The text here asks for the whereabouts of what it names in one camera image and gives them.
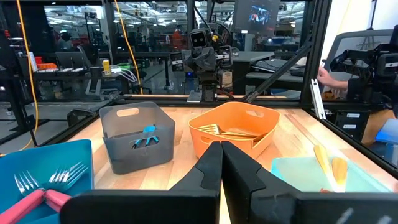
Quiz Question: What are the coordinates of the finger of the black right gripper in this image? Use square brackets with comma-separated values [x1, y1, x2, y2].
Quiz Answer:
[216, 45, 233, 68]
[169, 52, 185, 73]

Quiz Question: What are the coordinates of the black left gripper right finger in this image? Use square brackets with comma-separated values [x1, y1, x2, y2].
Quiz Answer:
[221, 140, 398, 224]

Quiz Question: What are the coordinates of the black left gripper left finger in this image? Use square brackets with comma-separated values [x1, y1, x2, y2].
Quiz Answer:
[59, 141, 224, 224]

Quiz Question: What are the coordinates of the green translucent plastic bin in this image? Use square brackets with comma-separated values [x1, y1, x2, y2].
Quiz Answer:
[271, 154, 393, 194]

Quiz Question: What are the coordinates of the red-handled silver fork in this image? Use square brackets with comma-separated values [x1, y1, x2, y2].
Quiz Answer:
[0, 170, 45, 224]
[43, 161, 90, 213]

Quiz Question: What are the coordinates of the grey desk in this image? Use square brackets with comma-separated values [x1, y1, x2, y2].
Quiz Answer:
[231, 50, 304, 96]

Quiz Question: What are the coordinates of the black keyboard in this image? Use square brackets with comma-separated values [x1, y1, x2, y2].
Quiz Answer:
[251, 58, 306, 77]

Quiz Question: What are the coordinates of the grey plastic bin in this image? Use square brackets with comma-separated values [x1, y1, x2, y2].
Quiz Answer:
[98, 101, 177, 175]

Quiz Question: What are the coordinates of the computer monitor screen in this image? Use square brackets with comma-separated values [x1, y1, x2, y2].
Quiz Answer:
[232, 0, 282, 35]

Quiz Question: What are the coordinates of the orange plastic bin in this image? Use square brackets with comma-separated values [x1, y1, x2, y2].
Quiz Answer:
[187, 101, 282, 160]

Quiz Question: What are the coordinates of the black box with white labels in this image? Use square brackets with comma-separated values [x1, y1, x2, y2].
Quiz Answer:
[325, 108, 374, 142]

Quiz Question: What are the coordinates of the blue plastic bin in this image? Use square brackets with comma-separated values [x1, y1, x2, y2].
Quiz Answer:
[0, 139, 95, 224]

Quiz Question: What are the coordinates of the person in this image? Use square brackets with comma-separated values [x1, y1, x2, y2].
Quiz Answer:
[317, 66, 398, 156]

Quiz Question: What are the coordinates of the grey mesh office chair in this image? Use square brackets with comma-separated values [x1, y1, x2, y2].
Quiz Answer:
[322, 29, 394, 73]

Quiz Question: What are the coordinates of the black aluminium table frame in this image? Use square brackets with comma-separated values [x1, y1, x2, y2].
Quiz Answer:
[0, 0, 398, 180]

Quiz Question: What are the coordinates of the yellow extension cable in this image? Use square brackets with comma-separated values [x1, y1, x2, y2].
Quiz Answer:
[14, 0, 40, 154]
[113, 0, 144, 96]

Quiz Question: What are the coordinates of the white coiled cable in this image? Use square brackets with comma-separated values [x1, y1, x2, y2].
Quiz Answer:
[110, 64, 138, 83]

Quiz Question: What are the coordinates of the silver metal bracket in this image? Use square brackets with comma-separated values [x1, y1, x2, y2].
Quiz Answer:
[310, 78, 327, 121]

